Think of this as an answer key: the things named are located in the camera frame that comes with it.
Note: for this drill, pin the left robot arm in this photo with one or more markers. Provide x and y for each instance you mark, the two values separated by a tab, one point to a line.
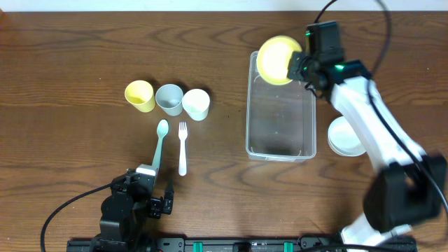
126	211

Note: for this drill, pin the clear plastic container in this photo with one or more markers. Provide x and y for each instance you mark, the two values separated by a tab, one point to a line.
280	120

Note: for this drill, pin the yellow plastic bowl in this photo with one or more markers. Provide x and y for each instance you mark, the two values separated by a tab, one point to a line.
274	57

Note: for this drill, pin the white plastic bowl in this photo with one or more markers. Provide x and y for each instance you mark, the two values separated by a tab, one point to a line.
343	140

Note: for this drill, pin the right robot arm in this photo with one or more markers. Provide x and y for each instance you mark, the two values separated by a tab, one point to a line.
407	189

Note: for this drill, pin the yellow plastic cup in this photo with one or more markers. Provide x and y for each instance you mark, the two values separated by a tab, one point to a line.
140	94

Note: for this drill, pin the grey plastic cup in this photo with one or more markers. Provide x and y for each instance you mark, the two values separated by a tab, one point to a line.
169	98

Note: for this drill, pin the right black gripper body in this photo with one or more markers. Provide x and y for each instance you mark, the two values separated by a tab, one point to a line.
297	66

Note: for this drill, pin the white plastic fork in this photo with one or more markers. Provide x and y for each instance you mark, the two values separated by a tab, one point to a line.
182	134

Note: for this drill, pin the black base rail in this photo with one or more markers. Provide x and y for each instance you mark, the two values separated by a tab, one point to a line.
206	245

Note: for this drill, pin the mint green plastic spoon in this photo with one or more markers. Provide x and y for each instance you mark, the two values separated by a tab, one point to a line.
162	132

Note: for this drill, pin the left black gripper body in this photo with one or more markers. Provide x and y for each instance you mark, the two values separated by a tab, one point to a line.
154	205

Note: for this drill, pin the white plastic cup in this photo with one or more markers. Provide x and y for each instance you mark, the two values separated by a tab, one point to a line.
196	103

